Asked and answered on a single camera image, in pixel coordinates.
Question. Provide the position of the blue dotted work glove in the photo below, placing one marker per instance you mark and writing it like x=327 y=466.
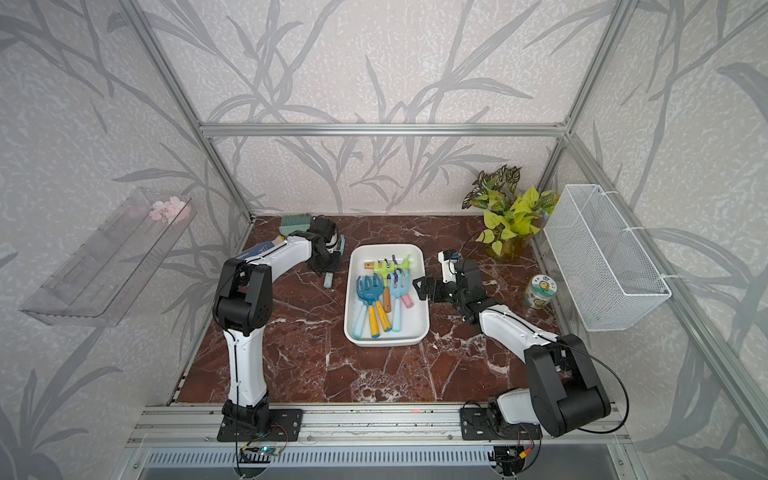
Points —
x=261 y=249

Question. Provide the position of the white wire mesh basket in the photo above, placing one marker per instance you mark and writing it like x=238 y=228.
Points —
x=610 y=276

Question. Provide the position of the light blue rake white handle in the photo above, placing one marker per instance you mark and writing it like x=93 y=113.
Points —
x=397 y=313

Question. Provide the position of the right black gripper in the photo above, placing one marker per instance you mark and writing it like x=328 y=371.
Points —
x=427 y=281

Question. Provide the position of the small green labelled jar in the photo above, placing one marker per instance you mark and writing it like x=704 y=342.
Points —
x=539 y=292

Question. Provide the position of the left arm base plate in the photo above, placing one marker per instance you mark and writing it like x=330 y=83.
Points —
x=280 y=425

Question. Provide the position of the mint green hand brush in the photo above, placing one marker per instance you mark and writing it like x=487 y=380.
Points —
x=294 y=223

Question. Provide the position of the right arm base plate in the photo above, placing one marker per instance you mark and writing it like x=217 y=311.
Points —
x=482 y=423

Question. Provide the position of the dark blue fork yellow handle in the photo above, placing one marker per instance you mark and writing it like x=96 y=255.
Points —
x=368 y=290

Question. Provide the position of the clear acrylic wall shelf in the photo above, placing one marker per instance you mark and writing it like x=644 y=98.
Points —
x=98 y=284

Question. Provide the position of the potted green plant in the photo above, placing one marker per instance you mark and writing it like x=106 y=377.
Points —
x=510 y=218

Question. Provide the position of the dark blue rake yellow handle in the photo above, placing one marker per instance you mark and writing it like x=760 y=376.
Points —
x=376 y=290

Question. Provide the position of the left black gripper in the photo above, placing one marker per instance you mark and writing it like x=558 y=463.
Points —
x=337 y=259

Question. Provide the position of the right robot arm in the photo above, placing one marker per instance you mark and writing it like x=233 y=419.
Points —
x=564 y=391

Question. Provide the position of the white plastic storage box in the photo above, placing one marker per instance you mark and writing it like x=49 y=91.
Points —
x=415 y=321

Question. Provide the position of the green fork wooden handle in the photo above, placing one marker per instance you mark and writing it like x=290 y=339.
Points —
x=386 y=269

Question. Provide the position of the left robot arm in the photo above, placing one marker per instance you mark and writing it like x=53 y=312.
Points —
x=244 y=304

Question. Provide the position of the aluminium front rail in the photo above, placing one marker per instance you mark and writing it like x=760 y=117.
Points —
x=333 y=424

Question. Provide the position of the pink artificial flowers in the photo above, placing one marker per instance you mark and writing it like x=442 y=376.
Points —
x=170 y=210

